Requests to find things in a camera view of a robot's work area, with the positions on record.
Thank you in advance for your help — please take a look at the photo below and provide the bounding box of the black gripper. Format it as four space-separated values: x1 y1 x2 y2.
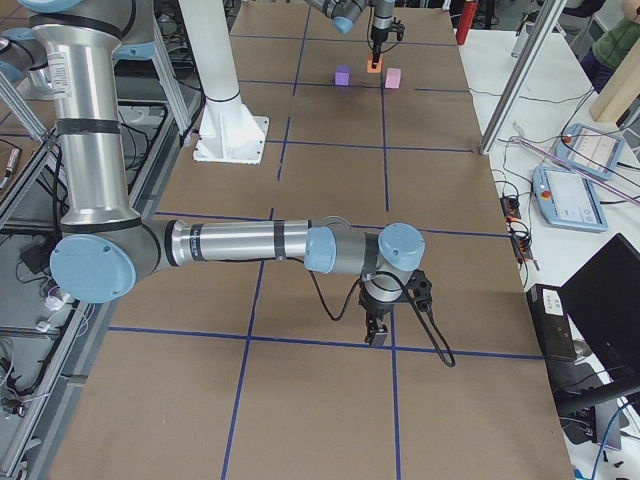
370 28 388 65

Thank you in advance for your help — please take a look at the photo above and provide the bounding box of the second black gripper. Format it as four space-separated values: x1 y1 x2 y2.
358 287 398 347

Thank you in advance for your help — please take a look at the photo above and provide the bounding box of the orange foam cube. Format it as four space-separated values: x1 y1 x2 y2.
366 54 382 74

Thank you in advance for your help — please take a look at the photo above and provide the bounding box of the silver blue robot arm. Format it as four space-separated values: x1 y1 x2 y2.
305 0 395 46

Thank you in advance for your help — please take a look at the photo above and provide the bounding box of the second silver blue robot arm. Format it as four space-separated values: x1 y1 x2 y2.
26 1 433 346

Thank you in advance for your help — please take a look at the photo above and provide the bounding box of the pink foam cube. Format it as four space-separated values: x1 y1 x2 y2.
384 67 402 90

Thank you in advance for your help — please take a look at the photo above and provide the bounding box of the purple foam cube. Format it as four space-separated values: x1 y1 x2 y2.
334 65 351 87

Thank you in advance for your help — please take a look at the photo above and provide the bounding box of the red tube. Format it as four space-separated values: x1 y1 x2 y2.
456 0 478 46

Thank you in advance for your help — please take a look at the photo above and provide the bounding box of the black computer box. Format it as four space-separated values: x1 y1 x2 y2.
526 284 577 362

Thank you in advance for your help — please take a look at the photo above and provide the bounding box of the orange black connector block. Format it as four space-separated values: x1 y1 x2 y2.
499 195 521 222

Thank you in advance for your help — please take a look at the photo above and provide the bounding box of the black monitor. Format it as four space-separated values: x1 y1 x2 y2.
554 232 640 419

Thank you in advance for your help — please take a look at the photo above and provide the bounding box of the near blue teach pendant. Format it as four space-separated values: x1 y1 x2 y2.
532 167 608 233

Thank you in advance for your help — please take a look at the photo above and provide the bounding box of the blue teach pendant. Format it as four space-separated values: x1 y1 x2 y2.
555 123 626 180
532 167 608 233

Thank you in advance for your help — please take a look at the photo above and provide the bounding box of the person in green shirt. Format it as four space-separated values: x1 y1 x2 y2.
580 1 639 93

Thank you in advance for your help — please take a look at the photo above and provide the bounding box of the far blue teach pendant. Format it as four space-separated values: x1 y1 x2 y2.
555 123 626 180

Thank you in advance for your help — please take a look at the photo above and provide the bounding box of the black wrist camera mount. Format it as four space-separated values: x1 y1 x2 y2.
388 17 405 42

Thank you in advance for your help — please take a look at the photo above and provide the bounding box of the aluminium frame post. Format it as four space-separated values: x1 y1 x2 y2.
479 0 566 155

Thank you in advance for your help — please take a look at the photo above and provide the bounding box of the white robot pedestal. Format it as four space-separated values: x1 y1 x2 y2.
179 0 269 165

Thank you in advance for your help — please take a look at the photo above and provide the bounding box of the wooden post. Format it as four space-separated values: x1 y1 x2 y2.
590 39 639 122

